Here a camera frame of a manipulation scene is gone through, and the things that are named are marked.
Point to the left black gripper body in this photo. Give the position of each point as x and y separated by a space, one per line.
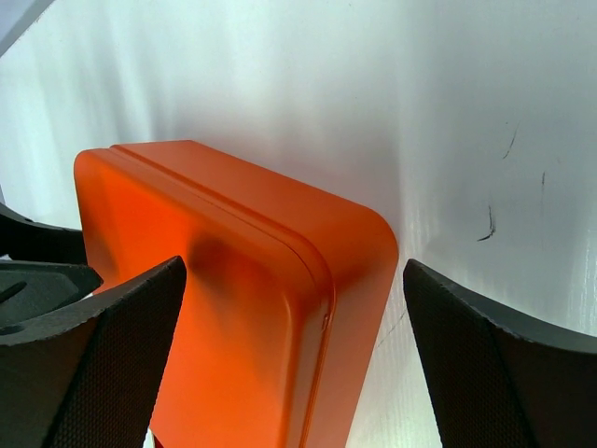
27 240

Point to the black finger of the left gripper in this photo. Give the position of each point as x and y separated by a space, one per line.
31 289

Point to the orange box lid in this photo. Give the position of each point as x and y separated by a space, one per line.
247 342

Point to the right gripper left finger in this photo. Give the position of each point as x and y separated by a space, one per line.
88 374

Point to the orange chocolate box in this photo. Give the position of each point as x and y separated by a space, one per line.
354 257

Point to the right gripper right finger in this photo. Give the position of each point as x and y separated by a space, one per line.
498 377

